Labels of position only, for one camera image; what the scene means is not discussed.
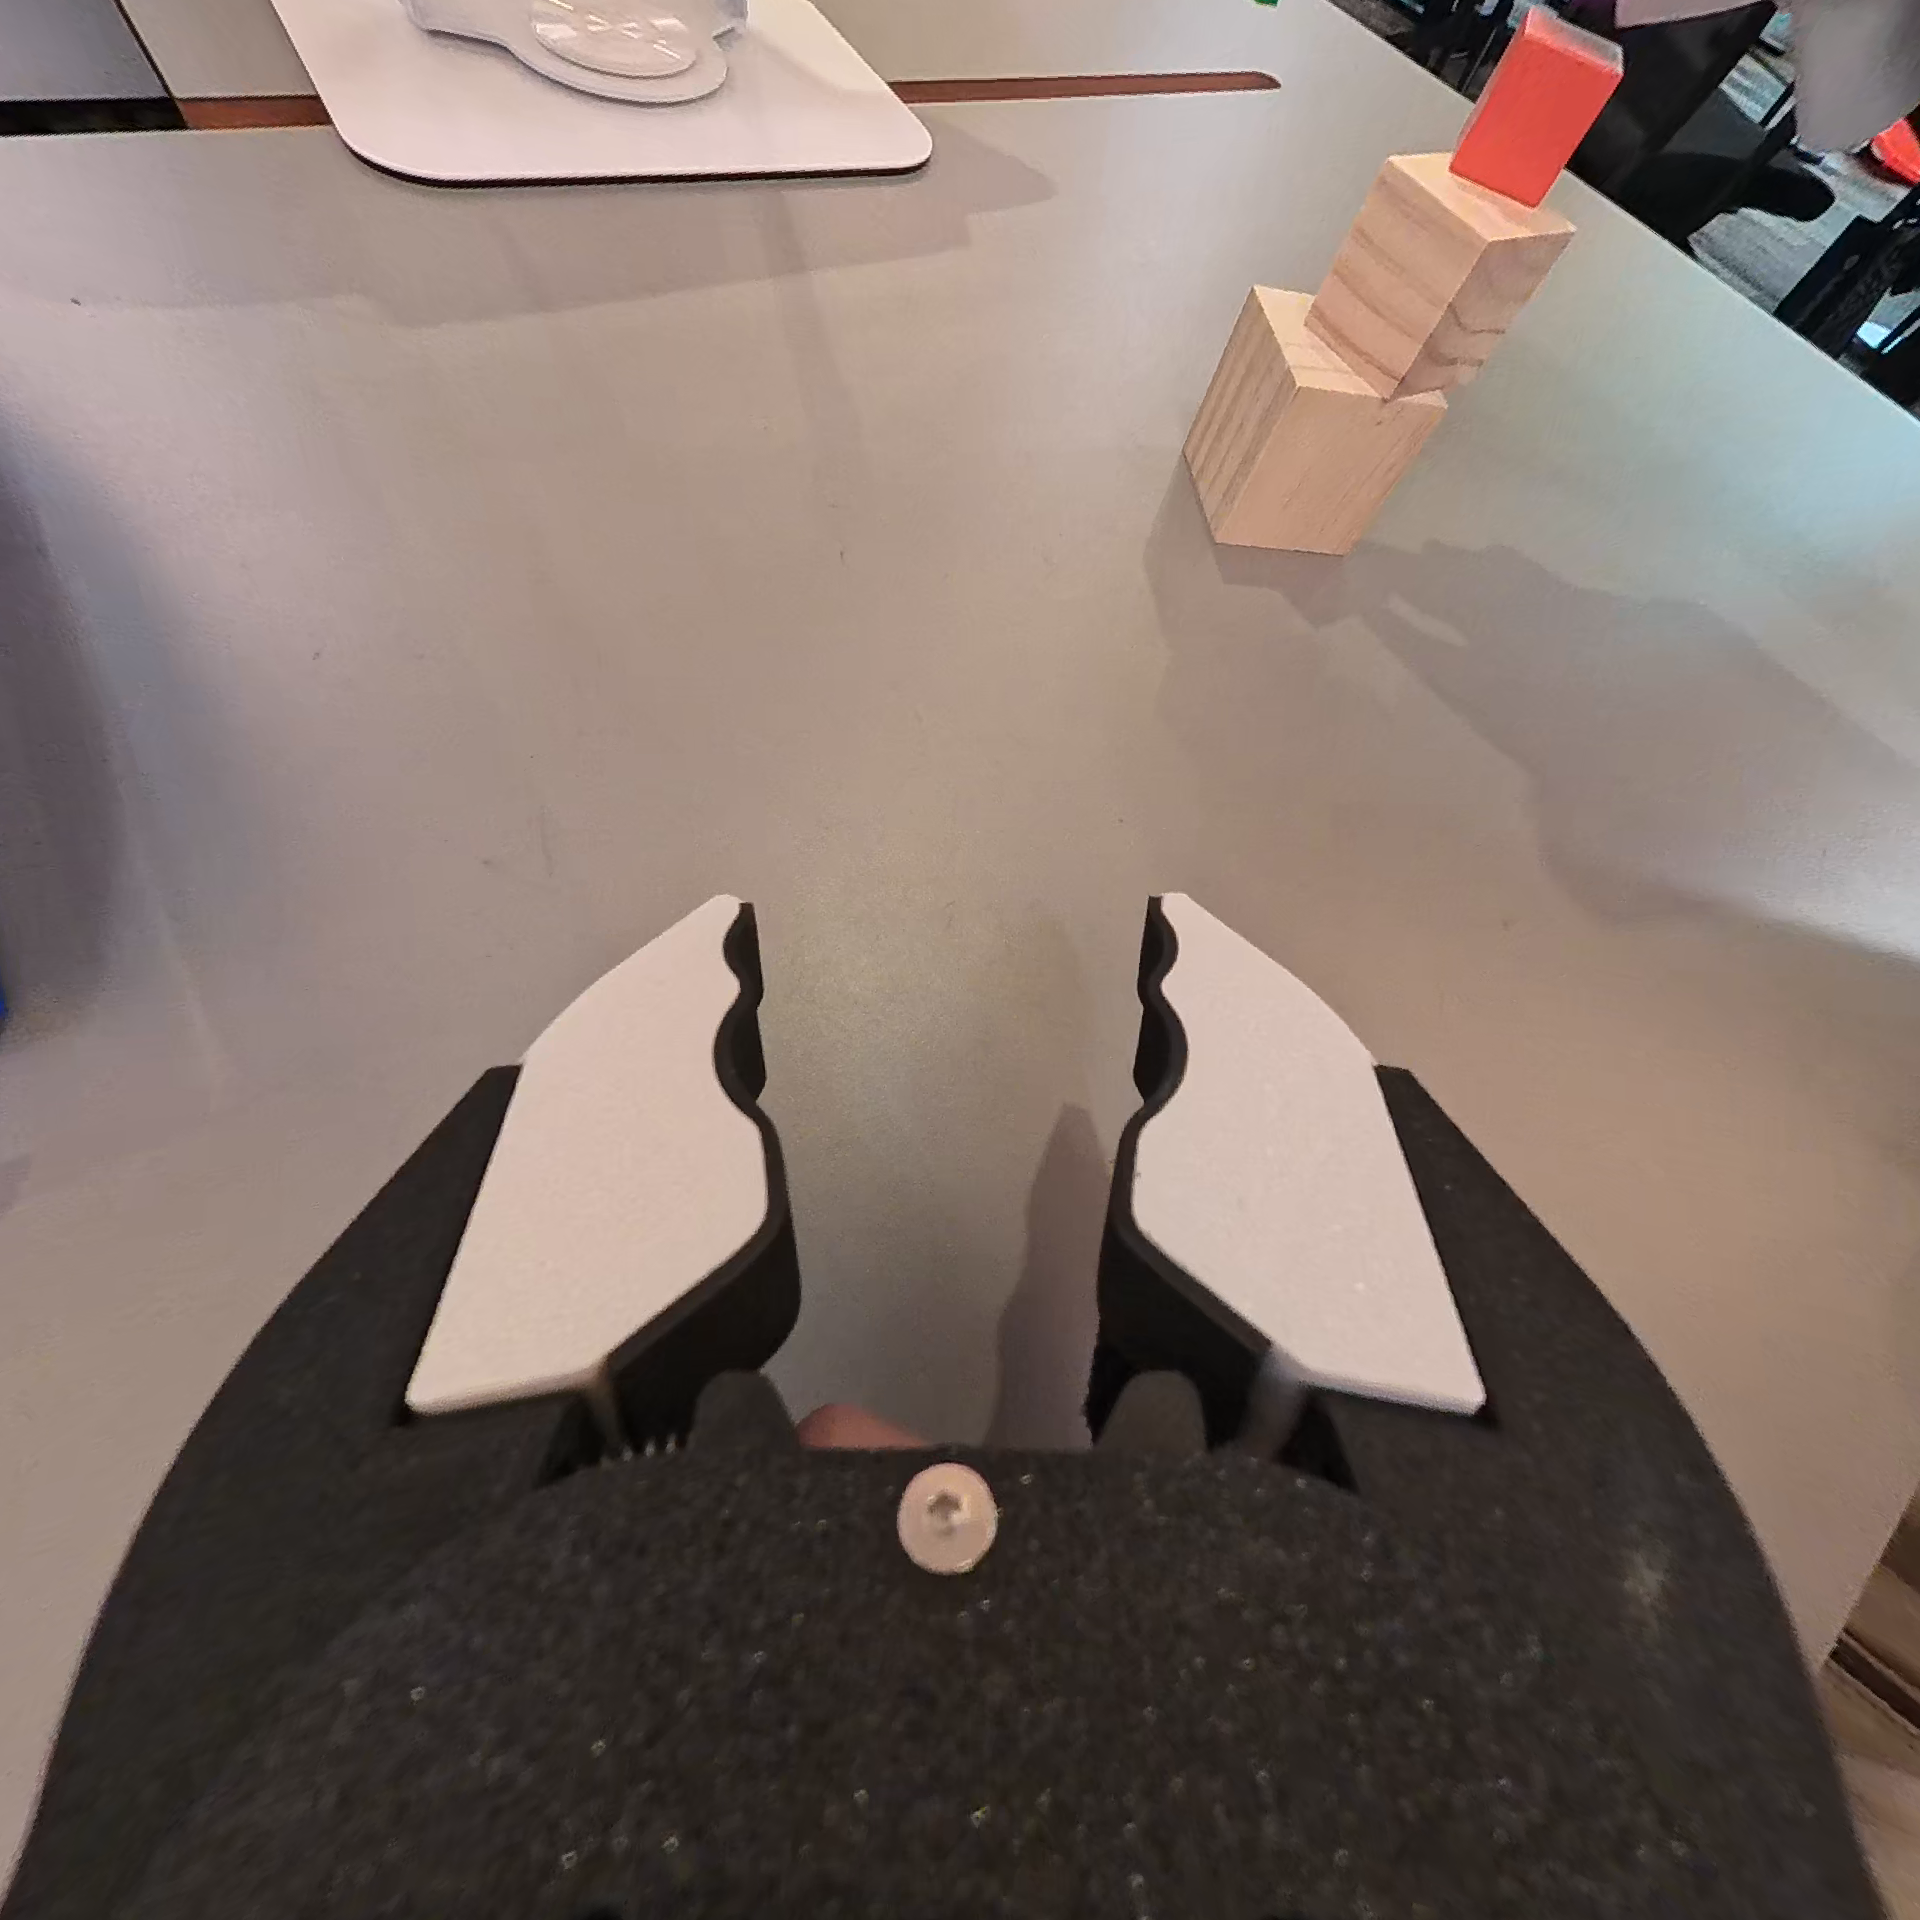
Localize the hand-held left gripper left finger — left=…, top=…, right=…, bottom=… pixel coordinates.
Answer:
left=399, top=896, right=800, bottom=1428

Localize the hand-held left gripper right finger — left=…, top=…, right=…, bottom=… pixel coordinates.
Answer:
left=1089, top=892, right=1490, bottom=1428

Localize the large wooden cube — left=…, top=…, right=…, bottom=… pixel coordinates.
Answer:
left=1185, top=289, right=1450, bottom=559

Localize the medium wooden cube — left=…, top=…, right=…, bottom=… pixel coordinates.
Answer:
left=1313, top=153, right=1576, bottom=396

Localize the red wooden cube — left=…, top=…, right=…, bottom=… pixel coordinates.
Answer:
left=1450, top=8, right=1622, bottom=205

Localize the white folding stand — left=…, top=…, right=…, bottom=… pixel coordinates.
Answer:
left=271, top=0, right=936, bottom=182

